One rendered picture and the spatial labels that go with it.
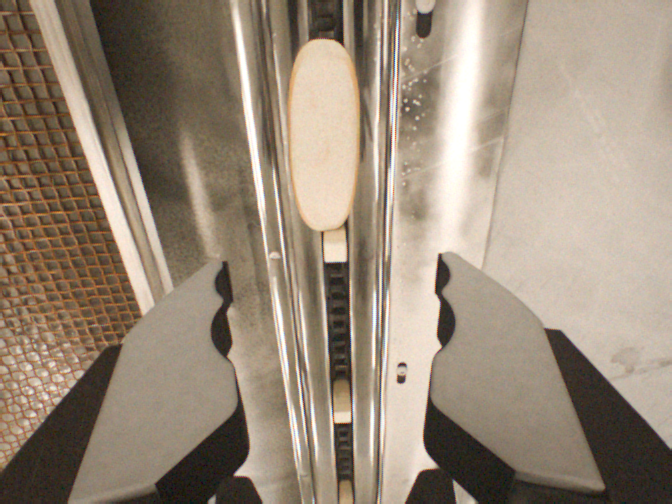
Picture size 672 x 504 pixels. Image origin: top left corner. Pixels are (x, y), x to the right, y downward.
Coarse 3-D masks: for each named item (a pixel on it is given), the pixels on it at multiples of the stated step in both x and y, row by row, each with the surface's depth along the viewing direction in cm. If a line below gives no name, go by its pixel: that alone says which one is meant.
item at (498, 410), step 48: (480, 288) 10; (480, 336) 8; (528, 336) 8; (432, 384) 7; (480, 384) 7; (528, 384) 7; (432, 432) 7; (480, 432) 6; (528, 432) 6; (576, 432) 6; (480, 480) 7; (528, 480) 6; (576, 480) 6
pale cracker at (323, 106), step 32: (320, 64) 17; (320, 96) 18; (352, 96) 18; (288, 128) 19; (320, 128) 19; (352, 128) 19; (320, 160) 19; (352, 160) 19; (320, 192) 20; (352, 192) 21; (320, 224) 21
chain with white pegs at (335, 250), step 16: (320, 0) 18; (336, 0) 18; (320, 16) 18; (320, 32) 18; (336, 32) 18; (336, 240) 21; (336, 256) 21; (336, 272) 25; (336, 288) 26; (336, 304) 26; (336, 320) 27; (336, 352) 29; (336, 368) 29; (336, 384) 29; (336, 400) 28; (336, 416) 27; (336, 432) 33; (352, 496) 35
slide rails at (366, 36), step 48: (288, 0) 17; (384, 0) 17; (288, 48) 18; (384, 48) 18; (288, 96) 19; (384, 96) 19; (288, 144) 20; (384, 144) 20; (288, 192) 21; (384, 192) 21; (288, 240) 23; (336, 480) 35
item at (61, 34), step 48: (48, 0) 13; (48, 48) 14; (0, 96) 15; (48, 96) 15; (96, 96) 15; (48, 144) 16; (96, 144) 16; (0, 192) 16; (48, 240) 17; (144, 240) 18; (0, 288) 18; (96, 288) 19; (144, 288) 19; (0, 336) 19; (0, 384) 21; (0, 432) 22
